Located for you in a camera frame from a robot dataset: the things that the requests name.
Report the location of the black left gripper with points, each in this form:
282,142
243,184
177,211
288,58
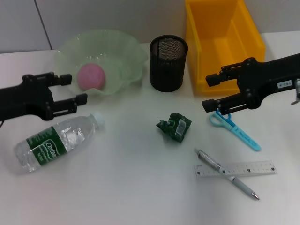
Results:
25,98

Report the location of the blue scissors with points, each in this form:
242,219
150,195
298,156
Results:
243,137

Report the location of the black mesh pen holder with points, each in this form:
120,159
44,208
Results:
167,68

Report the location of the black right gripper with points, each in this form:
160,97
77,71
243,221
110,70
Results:
262,79

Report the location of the pink peach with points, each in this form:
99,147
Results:
91,75

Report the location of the transparent plastic ruler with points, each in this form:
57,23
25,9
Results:
257,170

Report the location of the grey clear pen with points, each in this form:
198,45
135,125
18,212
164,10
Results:
241,185

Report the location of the yellow plastic bin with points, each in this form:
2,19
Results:
211,54

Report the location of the green plastic wrapper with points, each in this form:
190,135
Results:
174,127

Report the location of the clear green-label water bottle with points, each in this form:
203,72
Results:
47,147

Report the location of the translucent green fruit plate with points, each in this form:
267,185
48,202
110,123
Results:
117,54

